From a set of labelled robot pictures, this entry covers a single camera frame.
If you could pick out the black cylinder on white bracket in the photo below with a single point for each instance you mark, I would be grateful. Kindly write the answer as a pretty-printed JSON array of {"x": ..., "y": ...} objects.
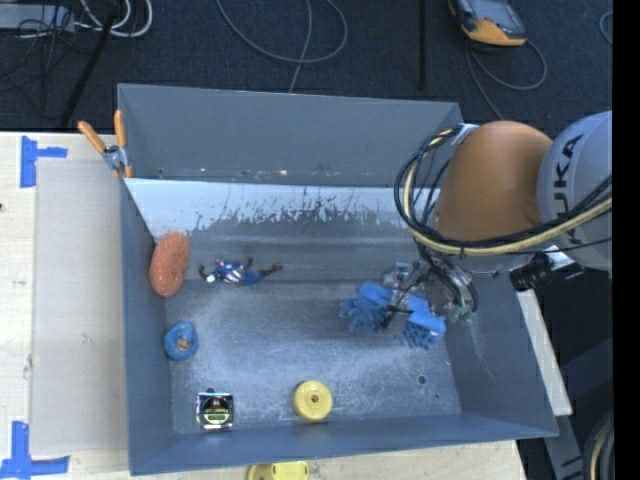
[{"x": 534, "y": 271}]

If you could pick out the yellow plastic wheel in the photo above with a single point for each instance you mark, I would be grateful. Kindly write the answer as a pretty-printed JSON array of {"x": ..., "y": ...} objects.
[{"x": 306, "y": 404}]

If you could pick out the grey metal bin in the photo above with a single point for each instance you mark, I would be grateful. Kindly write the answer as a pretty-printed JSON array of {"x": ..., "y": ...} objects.
[{"x": 280, "y": 348}]

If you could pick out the blue bristle brush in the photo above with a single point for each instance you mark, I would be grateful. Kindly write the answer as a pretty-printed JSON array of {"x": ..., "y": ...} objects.
[{"x": 367, "y": 304}]

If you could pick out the small black printed box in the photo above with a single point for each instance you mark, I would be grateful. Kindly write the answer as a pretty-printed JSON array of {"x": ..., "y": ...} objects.
[{"x": 215, "y": 410}]

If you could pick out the blue toy figure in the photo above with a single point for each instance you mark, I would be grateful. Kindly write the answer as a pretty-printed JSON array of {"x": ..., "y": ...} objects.
[{"x": 235, "y": 273}]

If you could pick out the pale wood flat board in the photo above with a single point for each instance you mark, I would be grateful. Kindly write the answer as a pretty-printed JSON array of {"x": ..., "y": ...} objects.
[{"x": 75, "y": 293}]

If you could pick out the orange-brown scouring pad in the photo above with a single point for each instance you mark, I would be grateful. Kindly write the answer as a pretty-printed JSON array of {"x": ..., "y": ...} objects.
[{"x": 169, "y": 264}]

